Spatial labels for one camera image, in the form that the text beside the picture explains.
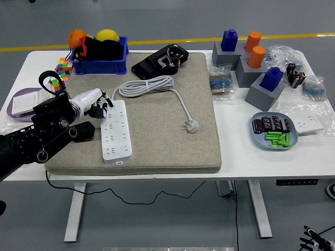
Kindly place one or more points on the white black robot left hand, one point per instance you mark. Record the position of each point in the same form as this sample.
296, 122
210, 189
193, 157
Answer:
90, 96

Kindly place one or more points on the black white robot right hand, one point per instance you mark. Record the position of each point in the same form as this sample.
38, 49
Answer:
316, 240

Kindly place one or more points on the black plug adapter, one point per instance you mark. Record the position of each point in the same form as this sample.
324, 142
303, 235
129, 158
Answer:
85, 130

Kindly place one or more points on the white power strip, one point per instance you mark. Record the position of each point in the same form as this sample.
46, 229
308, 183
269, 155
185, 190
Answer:
115, 136

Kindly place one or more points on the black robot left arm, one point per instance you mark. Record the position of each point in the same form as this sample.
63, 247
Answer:
39, 141

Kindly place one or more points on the blue plastic bin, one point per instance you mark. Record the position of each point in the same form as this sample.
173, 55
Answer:
104, 66

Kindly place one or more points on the black pouch with red trim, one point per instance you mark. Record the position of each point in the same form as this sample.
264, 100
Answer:
104, 51

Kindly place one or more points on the shoe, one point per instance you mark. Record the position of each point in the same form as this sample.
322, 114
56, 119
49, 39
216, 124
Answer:
331, 191

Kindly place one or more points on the orange fruit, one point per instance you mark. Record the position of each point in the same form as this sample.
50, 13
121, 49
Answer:
76, 38

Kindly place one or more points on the black table control panel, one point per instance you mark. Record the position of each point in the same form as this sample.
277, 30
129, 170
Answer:
297, 182

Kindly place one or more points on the yellow lemon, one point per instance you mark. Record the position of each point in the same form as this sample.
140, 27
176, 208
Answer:
107, 35

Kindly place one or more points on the white table leg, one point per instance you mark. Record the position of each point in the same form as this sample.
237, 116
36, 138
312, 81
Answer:
74, 214
260, 209

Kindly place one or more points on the purple tray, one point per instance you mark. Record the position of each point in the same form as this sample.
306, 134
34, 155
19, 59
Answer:
23, 90

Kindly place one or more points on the grey-brown mat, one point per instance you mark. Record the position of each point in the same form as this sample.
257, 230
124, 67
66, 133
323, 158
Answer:
162, 146

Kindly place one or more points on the green battery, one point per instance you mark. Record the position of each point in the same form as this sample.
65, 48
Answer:
272, 137
274, 133
281, 137
288, 138
284, 143
277, 145

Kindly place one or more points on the blue-grey plate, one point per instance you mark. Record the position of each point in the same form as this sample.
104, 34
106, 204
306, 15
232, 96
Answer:
259, 141

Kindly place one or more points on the dark brown capacitor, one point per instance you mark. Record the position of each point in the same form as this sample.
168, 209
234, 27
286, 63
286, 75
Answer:
276, 123
257, 126
267, 123
286, 125

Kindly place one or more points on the bag of striped resistors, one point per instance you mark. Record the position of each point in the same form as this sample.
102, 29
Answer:
221, 83

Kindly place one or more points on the clear plastic bag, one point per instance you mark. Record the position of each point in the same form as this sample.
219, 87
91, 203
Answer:
288, 108

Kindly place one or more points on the grey block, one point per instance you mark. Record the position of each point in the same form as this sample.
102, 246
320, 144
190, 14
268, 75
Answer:
222, 58
246, 77
259, 99

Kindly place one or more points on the blue peg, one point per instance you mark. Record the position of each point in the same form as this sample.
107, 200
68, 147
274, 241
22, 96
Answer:
229, 41
270, 79

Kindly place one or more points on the clear bag of blue resistors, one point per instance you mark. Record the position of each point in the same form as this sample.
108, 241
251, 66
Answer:
314, 90
282, 56

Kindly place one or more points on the black capacitor bundle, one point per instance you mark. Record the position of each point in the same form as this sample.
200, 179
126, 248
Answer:
295, 77

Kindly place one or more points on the orange cylinder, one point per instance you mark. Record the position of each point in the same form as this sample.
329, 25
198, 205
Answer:
253, 41
257, 57

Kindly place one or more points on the metal bracket under table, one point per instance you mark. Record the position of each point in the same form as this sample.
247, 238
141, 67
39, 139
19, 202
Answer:
226, 189

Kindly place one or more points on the white wall socket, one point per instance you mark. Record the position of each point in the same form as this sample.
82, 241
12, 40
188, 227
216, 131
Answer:
308, 125

